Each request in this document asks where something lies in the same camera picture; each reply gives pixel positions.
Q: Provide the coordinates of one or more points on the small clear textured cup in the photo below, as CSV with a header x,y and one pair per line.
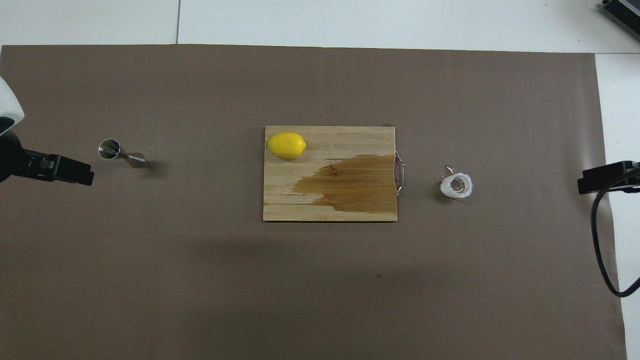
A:
x,y
456,185

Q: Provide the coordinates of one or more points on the wooden cutting board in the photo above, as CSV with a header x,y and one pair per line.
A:
x,y
350,190

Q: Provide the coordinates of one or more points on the yellow lemon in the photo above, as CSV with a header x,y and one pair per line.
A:
x,y
286,145

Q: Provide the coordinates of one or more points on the steel double jigger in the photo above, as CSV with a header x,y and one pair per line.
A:
x,y
110,149

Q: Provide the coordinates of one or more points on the brown paper table mat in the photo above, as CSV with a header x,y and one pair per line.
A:
x,y
200,275

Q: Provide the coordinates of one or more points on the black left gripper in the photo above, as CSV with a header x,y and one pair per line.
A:
x,y
10,157

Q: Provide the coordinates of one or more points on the grey ribbed metal device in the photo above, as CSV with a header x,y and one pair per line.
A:
x,y
622,11

